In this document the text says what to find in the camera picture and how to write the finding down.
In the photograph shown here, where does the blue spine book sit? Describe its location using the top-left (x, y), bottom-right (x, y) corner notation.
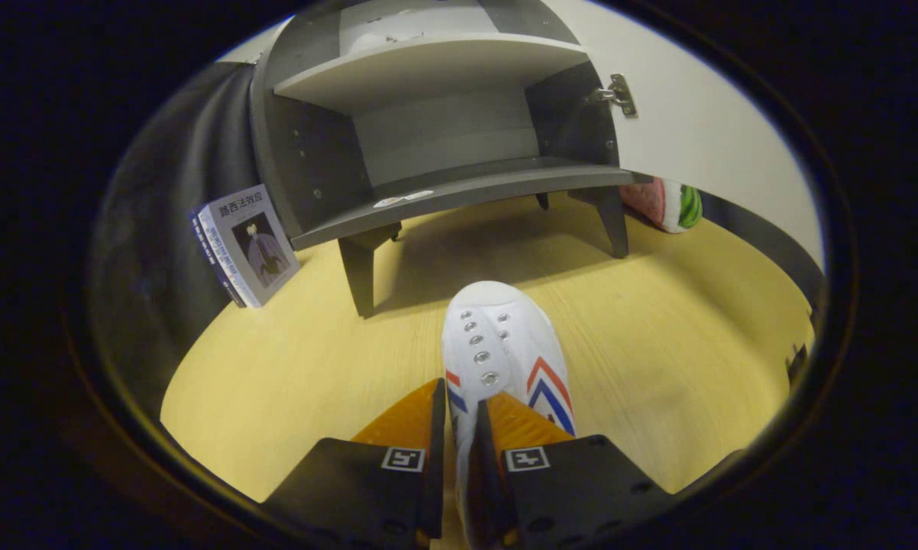
top-left (189, 206), bottom-right (247, 309)

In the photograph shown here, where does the watermelon slice plush toy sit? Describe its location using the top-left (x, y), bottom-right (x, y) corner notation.
top-left (619, 177), bottom-right (703, 235)

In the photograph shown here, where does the white striped shoe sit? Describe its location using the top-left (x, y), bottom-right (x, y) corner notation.
top-left (441, 280), bottom-right (577, 550)

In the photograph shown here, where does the white shoe cabinet door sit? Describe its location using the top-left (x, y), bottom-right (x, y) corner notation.
top-left (543, 0), bottom-right (827, 270)

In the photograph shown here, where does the grey cover book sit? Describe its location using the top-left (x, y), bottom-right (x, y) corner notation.
top-left (199, 184), bottom-right (302, 308)

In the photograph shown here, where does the grey shoe cabinet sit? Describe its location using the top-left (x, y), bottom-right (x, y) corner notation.
top-left (249, 0), bottom-right (637, 319)

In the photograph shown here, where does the metal door hinge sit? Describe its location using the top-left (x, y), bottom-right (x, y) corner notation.
top-left (587, 73), bottom-right (638, 118)

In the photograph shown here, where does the black backdrop cloth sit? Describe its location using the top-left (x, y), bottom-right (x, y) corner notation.
top-left (87, 61), bottom-right (276, 417)
top-left (700, 189), bottom-right (828, 310)

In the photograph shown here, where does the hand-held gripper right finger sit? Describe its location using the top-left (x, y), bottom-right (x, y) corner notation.
top-left (467, 390), bottom-right (674, 548)

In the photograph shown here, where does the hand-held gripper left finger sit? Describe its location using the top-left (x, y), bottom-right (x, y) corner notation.
top-left (264, 377), bottom-right (449, 548)

